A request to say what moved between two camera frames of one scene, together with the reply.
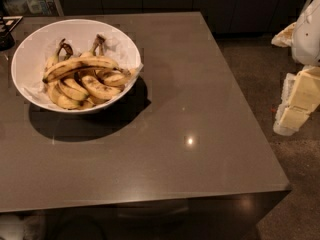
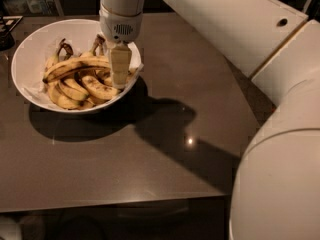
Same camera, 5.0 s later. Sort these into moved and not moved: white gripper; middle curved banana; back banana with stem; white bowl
Moved: white gripper
Not moved: middle curved banana; white bowl; back banana with stem
